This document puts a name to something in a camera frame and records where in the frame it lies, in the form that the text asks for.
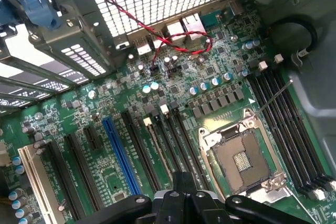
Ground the green Dell motherboard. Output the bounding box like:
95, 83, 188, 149
0, 6, 336, 224

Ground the silver open PC case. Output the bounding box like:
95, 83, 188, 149
0, 0, 336, 177

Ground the metal USB port block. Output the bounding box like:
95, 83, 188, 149
151, 34, 165, 49
135, 37, 153, 56

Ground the blue serial port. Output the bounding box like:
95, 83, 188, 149
201, 10, 225, 28

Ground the black RAM slot white latch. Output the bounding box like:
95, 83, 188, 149
143, 117, 176, 183
273, 53, 336, 185
258, 60, 325, 201
159, 104, 208, 192

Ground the long black expansion slot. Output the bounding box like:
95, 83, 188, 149
120, 110, 162, 192
62, 133, 106, 211
41, 140, 85, 221

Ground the long blue expansion slot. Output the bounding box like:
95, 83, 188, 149
101, 117, 144, 196

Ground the white power connector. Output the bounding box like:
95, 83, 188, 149
0, 141, 12, 167

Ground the metal CPU socket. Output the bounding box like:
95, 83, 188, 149
198, 108, 291, 204

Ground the thick black looped cable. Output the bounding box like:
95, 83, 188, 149
267, 17, 319, 55

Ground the yellow wire bundle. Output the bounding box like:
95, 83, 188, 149
0, 194, 15, 207

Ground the red black twisted wire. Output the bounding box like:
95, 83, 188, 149
94, 0, 214, 69

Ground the metal ethernet port block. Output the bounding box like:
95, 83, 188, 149
182, 13, 206, 34

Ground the blue card retention clip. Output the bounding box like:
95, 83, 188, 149
0, 0, 20, 28
15, 0, 62, 32

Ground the plain metal port block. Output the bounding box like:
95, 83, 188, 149
165, 22, 185, 40

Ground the white PCI expansion slot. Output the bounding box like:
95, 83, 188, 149
17, 144, 66, 224

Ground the thin metal locking lever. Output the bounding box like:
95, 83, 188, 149
286, 187, 317, 223
254, 79, 294, 118

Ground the short black expansion slot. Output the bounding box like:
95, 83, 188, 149
83, 125, 103, 151

